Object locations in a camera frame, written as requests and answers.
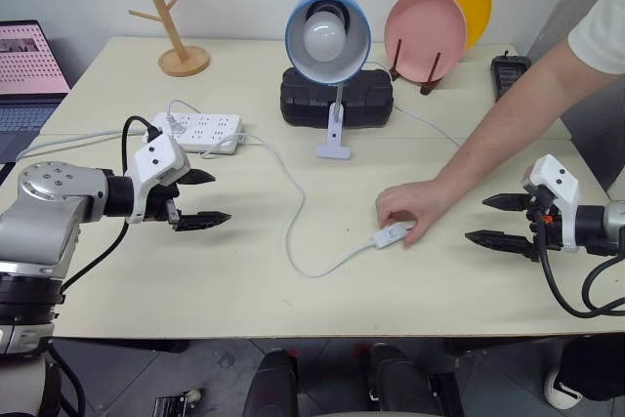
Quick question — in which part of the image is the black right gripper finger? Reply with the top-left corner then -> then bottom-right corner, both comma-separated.
464,229 -> 534,258
480,192 -> 532,214

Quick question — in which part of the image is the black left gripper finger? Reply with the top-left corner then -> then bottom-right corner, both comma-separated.
176,168 -> 218,189
173,211 -> 232,233

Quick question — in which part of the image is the wooden cup tree stand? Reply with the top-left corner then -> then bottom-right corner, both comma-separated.
128,0 -> 212,78

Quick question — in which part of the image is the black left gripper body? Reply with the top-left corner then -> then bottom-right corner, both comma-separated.
143,184 -> 184,232

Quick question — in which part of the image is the dark brown plate rack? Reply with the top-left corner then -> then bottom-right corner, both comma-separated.
388,38 -> 443,97

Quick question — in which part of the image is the dark rounded shape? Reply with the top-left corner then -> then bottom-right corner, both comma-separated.
359,342 -> 443,417
242,348 -> 301,417

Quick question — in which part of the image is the pink plate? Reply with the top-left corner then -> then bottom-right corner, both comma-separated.
383,0 -> 468,84

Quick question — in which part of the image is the white light bulb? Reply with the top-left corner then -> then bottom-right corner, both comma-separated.
302,11 -> 350,63

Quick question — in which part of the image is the yellow plate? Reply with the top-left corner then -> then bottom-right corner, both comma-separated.
420,0 -> 493,53

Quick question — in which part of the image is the laptop with pink screen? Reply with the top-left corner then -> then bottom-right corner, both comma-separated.
0,20 -> 73,165

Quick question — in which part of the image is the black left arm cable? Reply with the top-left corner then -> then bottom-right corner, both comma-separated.
61,115 -> 165,294

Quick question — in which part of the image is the white power strip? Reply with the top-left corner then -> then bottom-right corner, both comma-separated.
147,111 -> 244,155

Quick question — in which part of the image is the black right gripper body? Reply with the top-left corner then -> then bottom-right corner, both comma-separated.
525,187 -> 563,263

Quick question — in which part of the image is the grey power strip cable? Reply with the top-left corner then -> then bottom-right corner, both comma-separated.
14,129 -> 148,162

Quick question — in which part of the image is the white shoe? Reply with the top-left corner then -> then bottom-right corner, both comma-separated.
543,366 -> 583,411

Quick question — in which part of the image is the white shirt sleeve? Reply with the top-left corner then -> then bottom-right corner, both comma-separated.
566,0 -> 625,77

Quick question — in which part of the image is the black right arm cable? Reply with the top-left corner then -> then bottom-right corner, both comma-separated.
534,209 -> 625,319

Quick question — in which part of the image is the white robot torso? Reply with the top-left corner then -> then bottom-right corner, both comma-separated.
0,352 -> 63,417

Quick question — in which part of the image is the white lamp cord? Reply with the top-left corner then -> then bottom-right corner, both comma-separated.
167,61 -> 463,279

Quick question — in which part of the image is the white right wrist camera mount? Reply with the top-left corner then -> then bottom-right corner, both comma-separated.
521,153 -> 580,254

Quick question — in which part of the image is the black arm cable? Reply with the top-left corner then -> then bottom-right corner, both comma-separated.
534,209 -> 625,319
61,115 -> 165,294

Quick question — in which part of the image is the black handheld device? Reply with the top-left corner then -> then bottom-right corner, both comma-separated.
489,52 -> 533,104

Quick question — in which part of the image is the black trouser leg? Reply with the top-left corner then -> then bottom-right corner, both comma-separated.
558,335 -> 625,402

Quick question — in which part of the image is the black plastic case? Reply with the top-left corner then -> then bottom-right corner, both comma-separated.
279,66 -> 396,128

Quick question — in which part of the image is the white inline cord switch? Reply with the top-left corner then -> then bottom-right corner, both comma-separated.
372,223 -> 417,249

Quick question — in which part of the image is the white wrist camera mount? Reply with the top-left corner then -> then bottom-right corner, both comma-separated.
521,153 -> 580,254
123,133 -> 192,225

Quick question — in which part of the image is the person's bare hand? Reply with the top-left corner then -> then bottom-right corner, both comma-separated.
375,177 -> 454,247

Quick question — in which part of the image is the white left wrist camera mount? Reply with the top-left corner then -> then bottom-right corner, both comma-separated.
123,133 -> 192,225

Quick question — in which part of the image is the blue desk lamp white clamp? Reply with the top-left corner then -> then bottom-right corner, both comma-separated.
284,0 -> 373,161

